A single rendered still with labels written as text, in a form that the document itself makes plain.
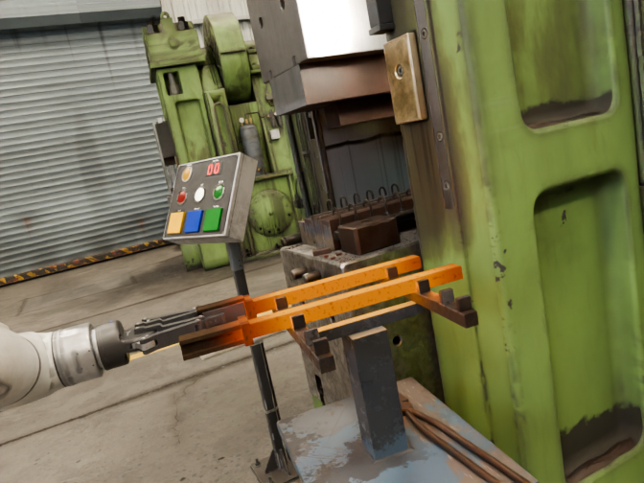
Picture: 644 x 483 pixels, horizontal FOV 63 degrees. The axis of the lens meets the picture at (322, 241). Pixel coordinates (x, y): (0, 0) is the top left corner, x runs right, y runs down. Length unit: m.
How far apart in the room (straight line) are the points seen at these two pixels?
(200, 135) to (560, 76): 5.27
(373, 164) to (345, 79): 0.40
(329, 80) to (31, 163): 8.10
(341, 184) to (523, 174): 0.67
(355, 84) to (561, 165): 0.52
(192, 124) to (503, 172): 5.38
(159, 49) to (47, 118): 3.41
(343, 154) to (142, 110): 7.84
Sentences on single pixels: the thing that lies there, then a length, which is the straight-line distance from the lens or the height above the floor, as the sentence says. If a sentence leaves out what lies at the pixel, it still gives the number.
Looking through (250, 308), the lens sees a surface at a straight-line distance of 0.90.
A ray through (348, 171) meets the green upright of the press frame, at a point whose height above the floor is 1.08.
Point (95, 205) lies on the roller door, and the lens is 9.18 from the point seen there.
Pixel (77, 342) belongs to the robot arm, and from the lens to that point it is 0.89.
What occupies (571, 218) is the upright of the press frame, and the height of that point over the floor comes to 0.91.
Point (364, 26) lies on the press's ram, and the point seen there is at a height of 1.42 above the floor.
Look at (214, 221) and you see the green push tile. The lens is 1.70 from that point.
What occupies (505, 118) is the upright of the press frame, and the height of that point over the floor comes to 1.16.
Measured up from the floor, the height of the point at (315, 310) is 0.93.
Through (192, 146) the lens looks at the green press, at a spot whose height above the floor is 1.43.
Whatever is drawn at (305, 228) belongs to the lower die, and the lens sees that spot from 1.43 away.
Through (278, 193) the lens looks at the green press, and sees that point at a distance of 6.22.
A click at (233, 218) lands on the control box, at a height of 1.00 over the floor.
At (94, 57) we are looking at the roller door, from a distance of 9.41.
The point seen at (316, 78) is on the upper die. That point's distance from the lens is 1.29.
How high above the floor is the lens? 1.18
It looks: 10 degrees down
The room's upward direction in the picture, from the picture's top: 11 degrees counter-clockwise
